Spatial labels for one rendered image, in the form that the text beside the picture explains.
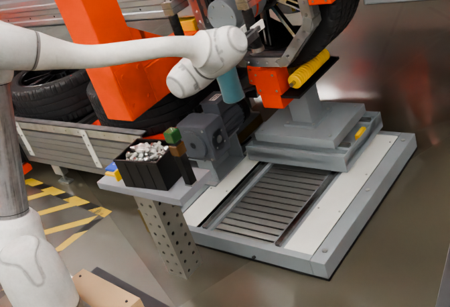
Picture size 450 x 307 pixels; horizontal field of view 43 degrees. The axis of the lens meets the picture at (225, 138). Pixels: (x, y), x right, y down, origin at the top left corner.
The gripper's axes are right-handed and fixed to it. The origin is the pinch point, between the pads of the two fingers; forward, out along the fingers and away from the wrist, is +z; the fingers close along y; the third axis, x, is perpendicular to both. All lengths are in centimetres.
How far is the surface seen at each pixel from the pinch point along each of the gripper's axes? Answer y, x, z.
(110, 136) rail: -92, -46, -9
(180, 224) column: -33, -65, -34
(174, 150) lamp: -11.6, -23.3, -40.6
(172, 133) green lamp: -10.2, -17.3, -40.0
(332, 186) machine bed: 5, -75, 14
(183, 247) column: -30, -70, -40
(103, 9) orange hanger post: -60, 14, -9
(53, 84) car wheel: -156, -33, 13
